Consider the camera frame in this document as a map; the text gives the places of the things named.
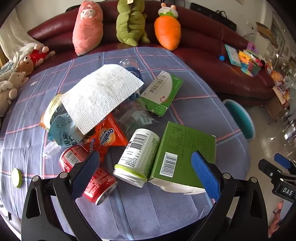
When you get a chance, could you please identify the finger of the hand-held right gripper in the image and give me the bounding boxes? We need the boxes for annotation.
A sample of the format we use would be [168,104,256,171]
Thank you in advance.
[258,159,281,183]
[274,153,296,173]

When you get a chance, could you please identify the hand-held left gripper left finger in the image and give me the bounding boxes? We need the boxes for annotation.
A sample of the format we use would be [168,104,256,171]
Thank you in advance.
[21,151,102,241]

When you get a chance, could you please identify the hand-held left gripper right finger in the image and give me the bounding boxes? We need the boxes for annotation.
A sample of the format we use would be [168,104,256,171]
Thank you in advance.
[191,151,270,241]

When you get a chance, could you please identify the red soda can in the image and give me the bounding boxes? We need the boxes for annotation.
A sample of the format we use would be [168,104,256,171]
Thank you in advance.
[59,146,118,206]

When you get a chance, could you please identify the green cardboard box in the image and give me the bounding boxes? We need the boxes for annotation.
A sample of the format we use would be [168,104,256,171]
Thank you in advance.
[148,121,216,195]

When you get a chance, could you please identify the orange drink sachet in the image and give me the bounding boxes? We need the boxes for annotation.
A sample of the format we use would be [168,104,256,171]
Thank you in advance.
[82,113,128,163]

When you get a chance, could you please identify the white can green rim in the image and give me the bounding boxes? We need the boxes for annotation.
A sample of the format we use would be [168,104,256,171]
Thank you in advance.
[113,128,160,188]

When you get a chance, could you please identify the teal plastic bin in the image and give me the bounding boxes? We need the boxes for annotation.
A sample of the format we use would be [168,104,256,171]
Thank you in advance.
[222,99,256,141]

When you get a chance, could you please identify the yellow orange snack bag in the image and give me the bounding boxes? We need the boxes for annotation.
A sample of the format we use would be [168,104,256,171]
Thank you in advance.
[39,93,70,130]

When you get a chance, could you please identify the clear plastic wrapper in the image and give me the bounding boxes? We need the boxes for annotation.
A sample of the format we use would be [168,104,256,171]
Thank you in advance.
[112,100,160,137]

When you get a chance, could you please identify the white paper towel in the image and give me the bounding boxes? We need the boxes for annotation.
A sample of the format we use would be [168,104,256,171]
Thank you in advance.
[60,64,144,135]

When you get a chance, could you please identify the white plastic bag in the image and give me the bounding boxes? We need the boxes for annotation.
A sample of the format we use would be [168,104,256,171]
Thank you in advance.
[42,141,63,159]

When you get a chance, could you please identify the blue white snack bag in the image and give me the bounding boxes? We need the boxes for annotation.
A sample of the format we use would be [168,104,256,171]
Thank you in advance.
[47,104,88,149]

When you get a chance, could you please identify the wooden side table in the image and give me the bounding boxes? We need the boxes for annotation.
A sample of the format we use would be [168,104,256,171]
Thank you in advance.
[264,93,292,126]

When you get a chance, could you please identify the green round lid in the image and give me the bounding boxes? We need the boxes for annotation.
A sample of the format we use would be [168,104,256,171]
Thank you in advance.
[11,168,22,188]

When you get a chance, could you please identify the green white medicine box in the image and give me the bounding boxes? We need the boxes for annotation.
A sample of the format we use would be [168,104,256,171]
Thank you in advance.
[140,71,184,116]

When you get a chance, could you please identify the colourful toy blocks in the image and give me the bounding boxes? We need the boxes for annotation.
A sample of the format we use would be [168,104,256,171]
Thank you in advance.
[238,49,266,77]

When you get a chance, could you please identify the white bunny plush toy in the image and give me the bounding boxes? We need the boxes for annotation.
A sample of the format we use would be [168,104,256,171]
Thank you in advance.
[0,80,18,116]

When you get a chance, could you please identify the clear plastic bottle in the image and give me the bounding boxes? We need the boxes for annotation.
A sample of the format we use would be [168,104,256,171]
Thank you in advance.
[119,58,142,100]

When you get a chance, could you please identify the beige plush toy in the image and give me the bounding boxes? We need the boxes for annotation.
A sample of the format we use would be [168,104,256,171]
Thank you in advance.
[8,72,29,90]

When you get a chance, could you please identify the children's book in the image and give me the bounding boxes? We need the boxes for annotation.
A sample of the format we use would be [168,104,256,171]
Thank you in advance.
[225,44,242,67]

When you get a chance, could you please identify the dark red leather sofa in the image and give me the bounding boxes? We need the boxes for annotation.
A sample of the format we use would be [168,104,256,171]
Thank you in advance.
[27,0,281,107]

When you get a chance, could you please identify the brown teddy bear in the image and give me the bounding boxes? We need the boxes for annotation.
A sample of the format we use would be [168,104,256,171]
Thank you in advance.
[16,55,35,77]

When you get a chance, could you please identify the pink plush toy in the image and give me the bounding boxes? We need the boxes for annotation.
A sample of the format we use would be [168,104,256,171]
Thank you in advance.
[72,0,104,56]

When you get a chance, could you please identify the orange carrot plush toy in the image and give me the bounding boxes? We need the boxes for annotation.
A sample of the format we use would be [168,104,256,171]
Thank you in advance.
[154,2,181,51]

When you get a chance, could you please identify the green plush toy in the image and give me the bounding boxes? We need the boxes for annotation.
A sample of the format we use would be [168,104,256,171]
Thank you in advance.
[116,0,150,47]

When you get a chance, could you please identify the white cloth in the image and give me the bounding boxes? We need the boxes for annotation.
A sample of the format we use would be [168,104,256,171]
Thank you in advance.
[0,11,35,67]

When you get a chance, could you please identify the black bag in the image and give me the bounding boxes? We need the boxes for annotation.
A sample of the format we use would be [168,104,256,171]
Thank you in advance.
[190,3,237,32]

